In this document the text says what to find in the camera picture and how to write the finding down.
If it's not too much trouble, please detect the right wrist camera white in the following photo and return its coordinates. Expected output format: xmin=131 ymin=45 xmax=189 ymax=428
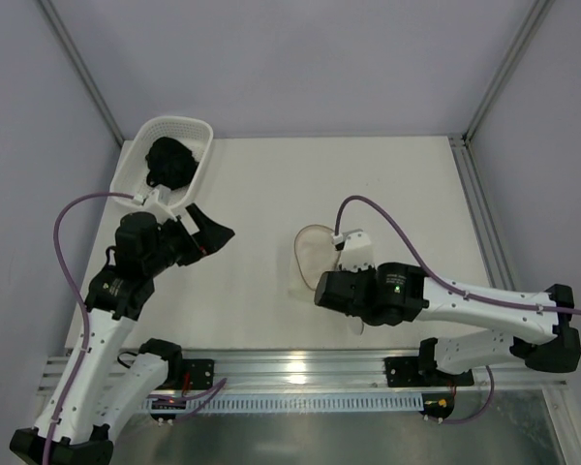
xmin=331 ymin=229 xmax=375 ymax=273

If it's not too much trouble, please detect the aluminium frame post right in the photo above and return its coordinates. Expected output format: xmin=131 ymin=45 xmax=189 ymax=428
xmin=462 ymin=0 xmax=555 ymax=144

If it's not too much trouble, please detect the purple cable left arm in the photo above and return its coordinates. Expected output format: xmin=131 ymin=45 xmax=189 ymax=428
xmin=41 ymin=192 xmax=229 ymax=465

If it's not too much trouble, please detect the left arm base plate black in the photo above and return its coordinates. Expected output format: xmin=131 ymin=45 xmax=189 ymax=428
xmin=175 ymin=358 xmax=215 ymax=392

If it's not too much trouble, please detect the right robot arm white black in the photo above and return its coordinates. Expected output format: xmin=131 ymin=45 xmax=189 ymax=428
xmin=314 ymin=263 xmax=581 ymax=377

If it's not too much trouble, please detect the aluminium mounting rail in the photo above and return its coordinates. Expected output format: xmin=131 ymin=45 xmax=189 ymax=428
xmin=37 ymin=349 xmax=567 ymax=395

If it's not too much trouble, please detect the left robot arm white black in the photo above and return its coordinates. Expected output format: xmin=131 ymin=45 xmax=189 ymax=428
xmin=10 ymin=204 xmax=235 ymax=464

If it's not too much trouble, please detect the slotted cable duct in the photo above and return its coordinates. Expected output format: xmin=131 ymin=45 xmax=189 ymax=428
xmin=137 ymin=391 xmax=422 ymax=416

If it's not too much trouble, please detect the right controller board black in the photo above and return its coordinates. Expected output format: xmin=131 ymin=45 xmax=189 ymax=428
xmin=419 ymin=392 xmax=455 ymax=422

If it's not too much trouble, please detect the aluminium frame post left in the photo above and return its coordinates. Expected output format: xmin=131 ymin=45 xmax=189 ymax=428
xmin=35 ymin=0 xmax=126 ymax=147

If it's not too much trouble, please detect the aluminium frame post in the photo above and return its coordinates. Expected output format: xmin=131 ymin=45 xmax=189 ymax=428
xmin=35 ymin=0 xmax=126 ymax=147
xmin=462 ymin=0 xmax=555 ymax=144

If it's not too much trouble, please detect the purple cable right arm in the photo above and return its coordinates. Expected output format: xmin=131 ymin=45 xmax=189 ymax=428
xmin=333 ymin=195 xmax=581 ymax=426

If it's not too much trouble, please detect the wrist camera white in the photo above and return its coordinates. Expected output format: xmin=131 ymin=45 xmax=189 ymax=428
xmin=130 ymin=186 xmax=199 ymax=233
xmin=331 ymin=229 xmax=375 ymax=273

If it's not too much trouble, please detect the white perforated plastic basket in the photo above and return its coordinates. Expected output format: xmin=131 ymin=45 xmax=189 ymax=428
xmin=110 ymin=116 xmax=214 ymax=212

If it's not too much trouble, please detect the controller board black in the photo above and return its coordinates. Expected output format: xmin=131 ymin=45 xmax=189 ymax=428
xmin=150 ymin=396 xmax=187 ymax=425
xmin=419 ymin=392 xmax=455 ymax=422

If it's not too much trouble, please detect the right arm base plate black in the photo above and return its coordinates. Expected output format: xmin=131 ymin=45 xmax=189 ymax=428
xmin=383 ymin=356 xmax=474 ymax=388

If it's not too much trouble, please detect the black bra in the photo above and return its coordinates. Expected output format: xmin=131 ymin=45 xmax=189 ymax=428
xmin=145 ymin=137 xmax=199 ymax=191

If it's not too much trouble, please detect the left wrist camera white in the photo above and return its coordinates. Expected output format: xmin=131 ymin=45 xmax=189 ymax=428
xmin=130 ymin=186 xmax=199 ymax=233

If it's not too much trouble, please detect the left controller board black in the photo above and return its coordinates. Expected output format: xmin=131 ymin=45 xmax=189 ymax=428
xmin=150 ymin=396 xmax=187 ymax=425

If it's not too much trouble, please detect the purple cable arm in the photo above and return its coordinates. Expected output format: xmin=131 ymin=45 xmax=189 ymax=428
xmin=333 ymin=195 xmax=581 ymax=426
xmin=41 ymin=192 xmax=229 ymax=465

